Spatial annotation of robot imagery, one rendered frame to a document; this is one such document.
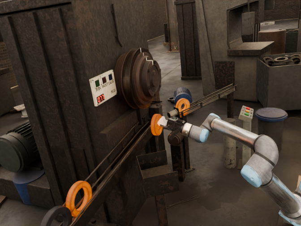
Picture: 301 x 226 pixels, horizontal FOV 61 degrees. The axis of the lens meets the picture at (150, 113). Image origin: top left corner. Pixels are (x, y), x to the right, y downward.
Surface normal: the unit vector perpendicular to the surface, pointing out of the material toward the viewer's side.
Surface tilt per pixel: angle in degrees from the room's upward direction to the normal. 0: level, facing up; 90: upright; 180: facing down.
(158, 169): 5
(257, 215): 0
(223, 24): 90
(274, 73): 90
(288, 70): 90
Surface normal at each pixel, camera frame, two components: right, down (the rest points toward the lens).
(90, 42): 0.91, 0.04
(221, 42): -0.60, 0.35
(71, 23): -0.40, 0.37
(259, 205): -0.12, -0.93
